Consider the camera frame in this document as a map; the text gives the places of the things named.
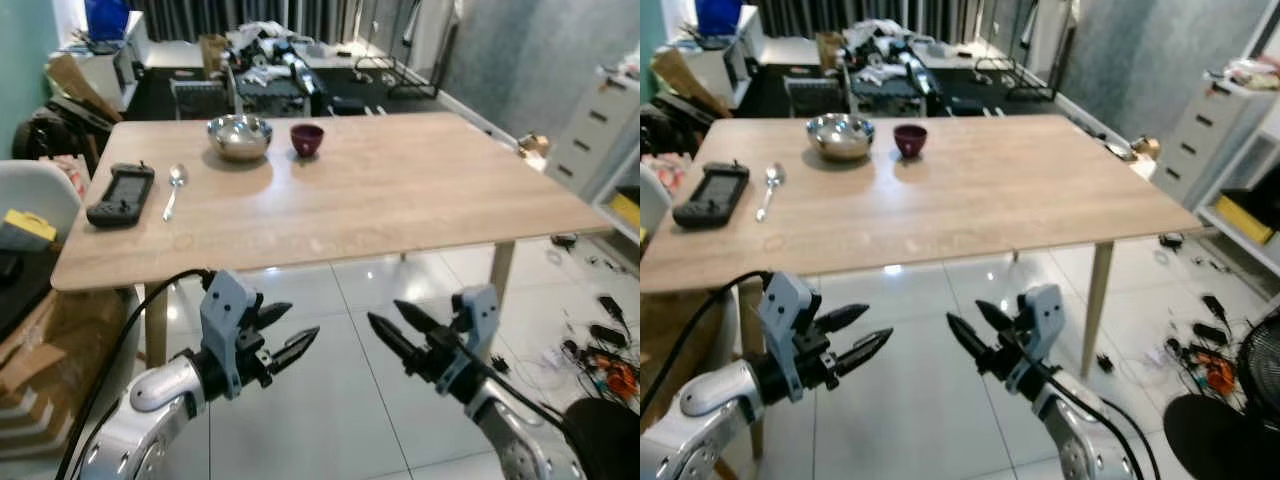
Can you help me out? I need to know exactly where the black handheld controller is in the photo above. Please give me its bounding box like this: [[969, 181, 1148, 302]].
[[86, 163, 156, 228], [673, 162, 751, 228]]

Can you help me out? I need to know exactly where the black plastic crate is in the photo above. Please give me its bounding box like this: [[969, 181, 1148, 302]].
[[785, 77, 852, 117], [170, 78, 237, 120]]

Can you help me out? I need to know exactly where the black bag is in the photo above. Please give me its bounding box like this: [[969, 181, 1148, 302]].
[[12, 98, 113, 163], [640, 95, 717, 157]]

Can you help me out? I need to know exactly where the black wire rack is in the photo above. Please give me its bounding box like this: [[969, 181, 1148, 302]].
[[975, 57, 1057, 102]]

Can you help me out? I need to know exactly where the grey striped curtain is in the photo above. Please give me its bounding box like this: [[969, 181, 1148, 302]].
[[130, 0, 401, 46], [755, 0, 1031, 46]]

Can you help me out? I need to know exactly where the blue plastic bin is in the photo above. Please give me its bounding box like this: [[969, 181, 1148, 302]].
[[84, 0, 132, 42], [694, 0, 744, 37]]

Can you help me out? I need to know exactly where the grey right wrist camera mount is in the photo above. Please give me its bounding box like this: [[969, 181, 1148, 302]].
[[452, 285, 500, 394], [1010, 284, 1066, 394]]

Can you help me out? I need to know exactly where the yellow box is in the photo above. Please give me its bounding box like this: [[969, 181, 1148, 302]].
[[607, 190, 641, 231], [1214, 194, 1277, 245]]

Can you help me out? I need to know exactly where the brown paper bag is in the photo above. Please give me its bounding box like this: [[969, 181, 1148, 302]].
[[199, 34, 232, 77], [814, 32, 847, 74]]

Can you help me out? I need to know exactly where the silver metal spoon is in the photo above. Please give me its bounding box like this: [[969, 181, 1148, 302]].
[[756, 163, 786, 222], [162, 164, 189, 222]]

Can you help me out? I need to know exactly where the white plastic chair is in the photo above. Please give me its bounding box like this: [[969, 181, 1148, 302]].
[[0, 160, 83, 243], [640, 165, 673, 243]]

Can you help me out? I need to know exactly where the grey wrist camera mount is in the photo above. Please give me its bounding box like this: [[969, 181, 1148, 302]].
[[200, 270, 260, 399], [452, 285, 500, 394], [1010, 284, 1066, 394], [757, 270, 817, 403]]

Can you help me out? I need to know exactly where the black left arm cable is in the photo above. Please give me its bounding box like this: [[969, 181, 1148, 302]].
[[640, 270, 773, 416], [55, 268, 213, 480]]

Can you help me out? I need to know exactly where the white low cabinet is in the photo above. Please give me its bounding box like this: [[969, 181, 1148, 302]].
[[655, 8, 767, 107], [50, 12, 152, 112]]

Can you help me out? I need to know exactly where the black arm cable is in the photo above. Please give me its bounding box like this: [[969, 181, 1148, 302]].
[[640, 270, 773, 416], [55, 268, 213, 480], [465, 345, 581, 436], [1038, 358, 1163, 480]]

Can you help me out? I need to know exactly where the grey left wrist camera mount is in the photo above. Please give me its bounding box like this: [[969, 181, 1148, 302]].
[[200, 270, 260, 399], [757, 270, 817, 403]]

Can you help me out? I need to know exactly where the white open shelf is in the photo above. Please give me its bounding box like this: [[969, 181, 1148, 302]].
[[1195, 125, 1280, 273]]

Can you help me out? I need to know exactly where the yellow and black device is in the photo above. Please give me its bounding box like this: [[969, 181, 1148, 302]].
[[0, 208, 58, 254]]

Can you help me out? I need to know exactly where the light wooden table leg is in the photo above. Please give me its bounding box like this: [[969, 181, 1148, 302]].
[[144, 283, 170, 369], [1081, 240, 1115, 350], [737, 280, 767, 461], [489, 240, 517, 307]]

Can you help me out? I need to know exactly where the brown cardboard box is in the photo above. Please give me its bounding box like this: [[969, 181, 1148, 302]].
[[0, 288, 143, 453]]

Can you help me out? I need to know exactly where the black floor fan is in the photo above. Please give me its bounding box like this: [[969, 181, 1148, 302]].
[[564, 397, 641, 480], [1163, 308, 1280, 480]]

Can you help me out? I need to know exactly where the white drawer cabinet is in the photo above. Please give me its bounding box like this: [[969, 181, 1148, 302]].
[[544, 68, 641, 203], [1150, 75, 1280, 211]]

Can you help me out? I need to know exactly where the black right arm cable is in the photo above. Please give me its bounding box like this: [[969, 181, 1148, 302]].
[[465, 345, 581, 436], [1038, 358, 1163, 480]]

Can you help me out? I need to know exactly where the stainless steel bowl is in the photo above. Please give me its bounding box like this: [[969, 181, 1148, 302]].
[[807, 113, 876, 163], [207, 114, 274, 163]]

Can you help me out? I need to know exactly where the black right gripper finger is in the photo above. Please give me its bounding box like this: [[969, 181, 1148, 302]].
[[975, 300, 1029, 339], [368, 313, 429, 367], [947, 314, 1006, 367], [394, 299, 453, 341]]

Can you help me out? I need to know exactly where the white and black parts pile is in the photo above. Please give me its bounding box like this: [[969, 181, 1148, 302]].
[[845, 20, 938, 97], [225, 20, 323, 97]]

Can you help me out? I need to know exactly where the flat brown cardboard piece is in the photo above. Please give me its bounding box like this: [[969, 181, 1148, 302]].
[[45, 54, 122, 122], [650, 50, 732, 117]]

